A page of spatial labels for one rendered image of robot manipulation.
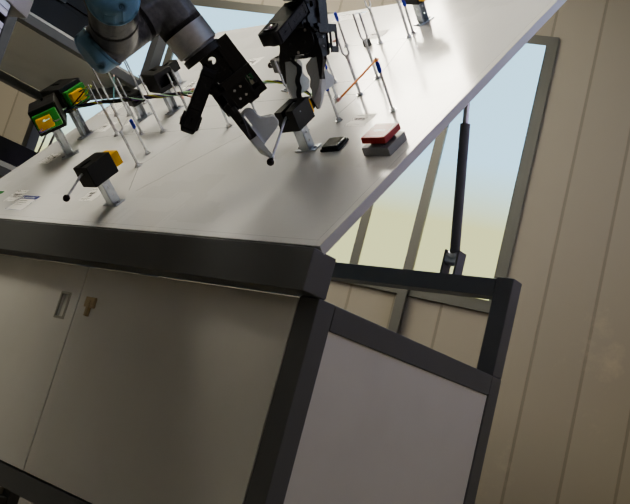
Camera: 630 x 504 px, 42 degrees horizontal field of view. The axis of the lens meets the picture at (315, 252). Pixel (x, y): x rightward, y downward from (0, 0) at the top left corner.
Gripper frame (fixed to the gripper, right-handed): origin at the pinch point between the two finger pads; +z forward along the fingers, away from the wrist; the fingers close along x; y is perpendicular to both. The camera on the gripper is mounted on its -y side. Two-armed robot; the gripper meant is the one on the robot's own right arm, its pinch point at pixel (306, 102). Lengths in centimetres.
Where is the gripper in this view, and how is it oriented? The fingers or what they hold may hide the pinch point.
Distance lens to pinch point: 152.3
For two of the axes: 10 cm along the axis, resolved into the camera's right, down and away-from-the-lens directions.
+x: -8.1, -0.1, 5.9
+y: 5.8, -2.0, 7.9
